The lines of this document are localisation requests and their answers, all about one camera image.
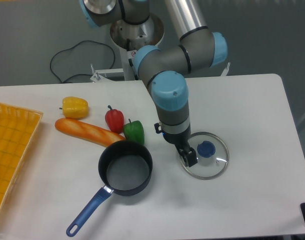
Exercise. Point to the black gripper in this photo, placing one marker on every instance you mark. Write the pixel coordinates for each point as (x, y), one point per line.
(180, 140)

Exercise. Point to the long orange baguette bread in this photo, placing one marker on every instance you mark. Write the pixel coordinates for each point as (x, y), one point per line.
(88, 132)

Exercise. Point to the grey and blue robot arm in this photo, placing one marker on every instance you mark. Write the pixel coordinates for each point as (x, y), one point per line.
(162, 71)

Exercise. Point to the glass lid with blue knob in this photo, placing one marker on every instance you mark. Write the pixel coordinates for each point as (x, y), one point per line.
(212, 156)

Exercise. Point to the green bell pepper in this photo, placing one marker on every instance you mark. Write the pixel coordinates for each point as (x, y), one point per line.
(134, 131)

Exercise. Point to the red bell pepper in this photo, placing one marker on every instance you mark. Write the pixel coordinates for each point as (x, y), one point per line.
(115, 120)

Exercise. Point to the yellow bell pepper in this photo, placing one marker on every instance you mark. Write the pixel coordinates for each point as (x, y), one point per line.
(74, 107)

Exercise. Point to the yellow woven basket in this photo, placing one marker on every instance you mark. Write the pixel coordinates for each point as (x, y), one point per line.
(17, 129)

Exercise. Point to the black saucepan with blue handle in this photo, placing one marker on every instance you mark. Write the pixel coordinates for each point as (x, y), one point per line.
(125, 168)

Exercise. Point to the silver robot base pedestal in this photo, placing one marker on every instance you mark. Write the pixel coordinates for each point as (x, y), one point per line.
(130, 38)

